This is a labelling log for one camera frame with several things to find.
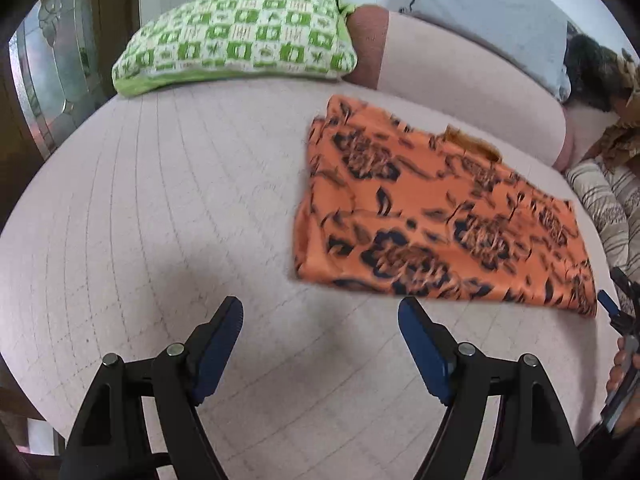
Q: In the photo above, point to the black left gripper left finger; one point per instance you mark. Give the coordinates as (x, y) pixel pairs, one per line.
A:
(140, 416)

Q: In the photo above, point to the person's right hand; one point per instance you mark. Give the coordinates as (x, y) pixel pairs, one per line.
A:
(623, 387)

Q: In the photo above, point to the pink quilted mattress cover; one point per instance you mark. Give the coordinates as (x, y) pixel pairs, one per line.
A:
(159, 207)

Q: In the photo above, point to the striped beige blanket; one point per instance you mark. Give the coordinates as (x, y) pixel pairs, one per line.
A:
(611, 198)

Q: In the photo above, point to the dark wooden door frame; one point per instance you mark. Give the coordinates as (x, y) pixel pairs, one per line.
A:
(56, 71)

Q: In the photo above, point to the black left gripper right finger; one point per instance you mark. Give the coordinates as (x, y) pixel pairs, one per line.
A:
(529, 435)

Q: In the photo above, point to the pink quilted bolster cushion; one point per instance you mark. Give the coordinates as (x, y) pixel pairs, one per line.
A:
(428, 65)

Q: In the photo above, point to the green white patterned pillow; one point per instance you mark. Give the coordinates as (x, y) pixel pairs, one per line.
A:
(219, 39)

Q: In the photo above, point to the orange black floral garment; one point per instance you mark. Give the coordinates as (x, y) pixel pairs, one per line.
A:
(393, 209)

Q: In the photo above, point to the brown patterned fabric heap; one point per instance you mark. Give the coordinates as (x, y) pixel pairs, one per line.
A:
(602, 111)

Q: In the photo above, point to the grey blue pillow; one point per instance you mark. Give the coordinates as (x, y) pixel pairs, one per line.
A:
(530, 34)

